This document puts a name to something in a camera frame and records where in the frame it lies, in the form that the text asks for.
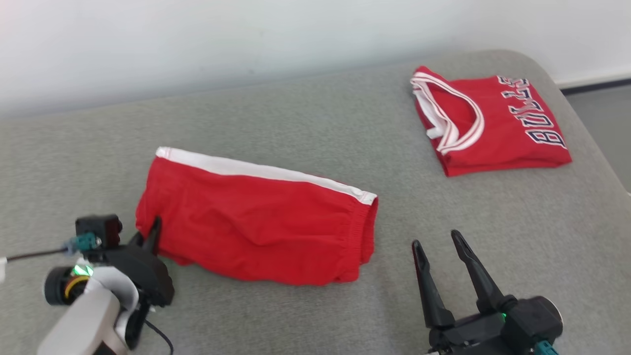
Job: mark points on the red basketball jersey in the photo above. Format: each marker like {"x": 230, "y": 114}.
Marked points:
{"x": 498, "y": 133}

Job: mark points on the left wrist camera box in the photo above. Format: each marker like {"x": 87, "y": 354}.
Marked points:
{"x": 98, "y": 227}

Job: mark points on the red shorts with white stripe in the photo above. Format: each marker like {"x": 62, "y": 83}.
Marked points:
{"x": 256, "y": 227}

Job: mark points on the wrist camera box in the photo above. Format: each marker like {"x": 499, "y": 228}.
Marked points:
{"x": 535, "y": 318}
{"x": 98, "y": 227}

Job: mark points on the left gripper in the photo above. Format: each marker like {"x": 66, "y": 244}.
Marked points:
{"x": 148, "y": 278}

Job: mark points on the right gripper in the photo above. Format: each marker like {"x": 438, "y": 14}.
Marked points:
{"x": 473, "y": 335}

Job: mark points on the black and white baseboard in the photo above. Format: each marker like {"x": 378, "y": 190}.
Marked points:
{"x": 596, "y": 85}

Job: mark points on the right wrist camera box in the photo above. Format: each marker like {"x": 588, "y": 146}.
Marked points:
{"x": 535, "y": 318}

